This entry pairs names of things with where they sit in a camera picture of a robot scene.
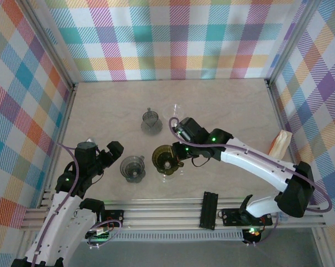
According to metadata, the olive green coffee dripper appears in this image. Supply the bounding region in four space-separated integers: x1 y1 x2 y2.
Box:
152 144 185 176

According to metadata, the smoke grey coffee dripper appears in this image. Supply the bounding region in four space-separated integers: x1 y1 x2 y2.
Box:
119 155 146 184

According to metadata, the smoke grey glass carafe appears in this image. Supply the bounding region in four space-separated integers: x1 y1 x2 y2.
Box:
141 107 164 136

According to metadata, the clear plastic coffee dripper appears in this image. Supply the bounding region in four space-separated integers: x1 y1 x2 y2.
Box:
162 103 184 123

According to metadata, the stack of paper coffee filters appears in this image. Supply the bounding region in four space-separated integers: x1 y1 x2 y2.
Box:
268 129 293 159

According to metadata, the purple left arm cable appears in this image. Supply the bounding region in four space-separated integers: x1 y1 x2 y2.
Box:
31 143 122 267

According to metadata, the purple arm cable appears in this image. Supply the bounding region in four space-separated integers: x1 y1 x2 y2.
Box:
31 143 122 267
168 116 333 247

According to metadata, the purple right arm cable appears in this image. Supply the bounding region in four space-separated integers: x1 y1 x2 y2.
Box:
168 116 333 247

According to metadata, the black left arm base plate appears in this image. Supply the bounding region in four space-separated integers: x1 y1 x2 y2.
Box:
104 209 126 224

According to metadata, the black rail bracket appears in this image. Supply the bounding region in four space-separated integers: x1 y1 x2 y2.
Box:
199 191 218 231

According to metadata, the aluminium table side rail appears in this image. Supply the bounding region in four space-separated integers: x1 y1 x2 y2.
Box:
264 79 303 170
38 82 79 209

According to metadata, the aluminium front rail beam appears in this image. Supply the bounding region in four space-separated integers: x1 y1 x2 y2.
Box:
19 196 328 231

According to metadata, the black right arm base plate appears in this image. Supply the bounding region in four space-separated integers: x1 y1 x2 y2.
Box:
218 207 273 226

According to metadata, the aluminium frame leg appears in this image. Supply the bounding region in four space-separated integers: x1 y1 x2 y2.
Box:
16 230 36 262
311 226 333 267

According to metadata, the grey slotted cable duct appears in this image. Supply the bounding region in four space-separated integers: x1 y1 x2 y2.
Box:
72 232 244 242

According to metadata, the aluminium frame post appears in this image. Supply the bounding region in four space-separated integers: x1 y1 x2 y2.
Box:
16 0 78 92
264 0 325 84

